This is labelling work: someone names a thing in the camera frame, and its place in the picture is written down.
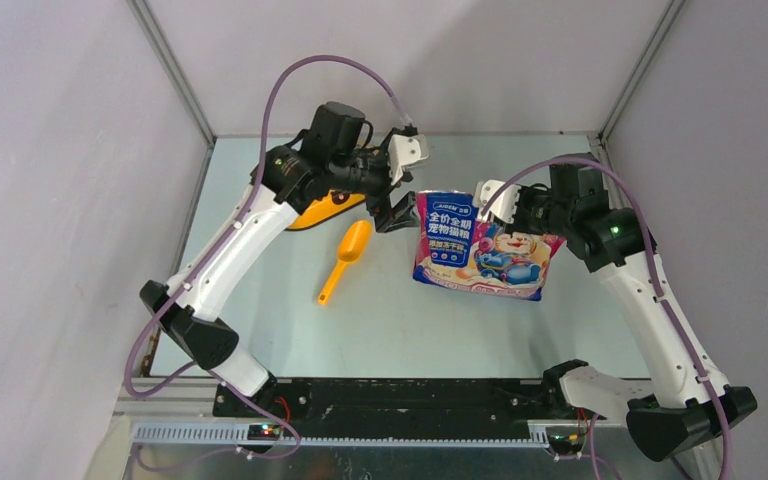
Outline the aluminium corner post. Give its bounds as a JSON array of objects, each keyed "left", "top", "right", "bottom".
[
  {"left": 125, "top": 0, "right": 217, "bottom": 147},
  {"left": 598, "top": 0, "right": 687, "bottom": 144}
]

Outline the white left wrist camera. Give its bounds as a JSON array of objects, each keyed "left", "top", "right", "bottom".
[{"left": 387, "top": 134, "right": 430, "bottom": 186}]

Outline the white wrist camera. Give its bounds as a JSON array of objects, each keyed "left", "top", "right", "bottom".
[
  {"left": 387, "top": 134, "right": 430, "bottom": 186},
  {"left": 473, "top": 180, "right": 522, "bottom": 224}
]

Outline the yellow plastic food scoop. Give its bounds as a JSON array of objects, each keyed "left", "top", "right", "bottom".
[{"left": 317, "top": 220, "right": 373, "bottom": 306}]

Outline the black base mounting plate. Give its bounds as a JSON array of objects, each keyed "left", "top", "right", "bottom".
[{"left": 212, "top": 377, "right": 609, "bottom": 440}]

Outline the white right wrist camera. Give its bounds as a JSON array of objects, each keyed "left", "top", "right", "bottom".
[{"left": 473, "top": 180, "right": 522, "bottom": 224}]

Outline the yellow double pet bowl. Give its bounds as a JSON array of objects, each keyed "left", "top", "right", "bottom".
[{"left": 285, "top": 142, "right": 385, "bottom": 232}]

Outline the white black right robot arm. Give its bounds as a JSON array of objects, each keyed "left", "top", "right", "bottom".
[{"left": 485, "top": 156, "right": 757, "bottom": 462}]

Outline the aluminium right corner post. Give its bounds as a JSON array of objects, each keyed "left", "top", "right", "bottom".
[{"left": 598, "top": 0, "right": 687, "bottom": 144}]

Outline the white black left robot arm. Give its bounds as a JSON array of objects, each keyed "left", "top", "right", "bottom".
[{"left": 139, "top": 101, "right": 430, "bottom": 417}]

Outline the colourful cat food bag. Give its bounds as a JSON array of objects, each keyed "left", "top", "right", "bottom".
[{"left": 412, "top": 191, "right": 565, "bottom": 301}]

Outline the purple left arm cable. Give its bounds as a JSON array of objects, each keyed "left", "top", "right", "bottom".
[{"left": 122, "top": 54, "right": 417, "bottom": 473}]

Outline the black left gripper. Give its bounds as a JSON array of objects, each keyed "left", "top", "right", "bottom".
[{"left": 329, "top": 145, "right": 421, "bottom": 232}]

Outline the aluminium front frame rail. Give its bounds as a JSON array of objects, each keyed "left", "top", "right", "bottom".
[{"left": 113, "top": 377, "right": 717, "bottom": 480}]

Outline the grey slotted cable duct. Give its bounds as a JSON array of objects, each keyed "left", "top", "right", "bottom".
[{"left": 130, "top": 423, "right": 552, "bottom": 449}]

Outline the aluminium left corner post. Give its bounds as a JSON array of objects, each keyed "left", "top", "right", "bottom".
[{"left": 125, "top": 0, "right": 217, "bottom": 147}]

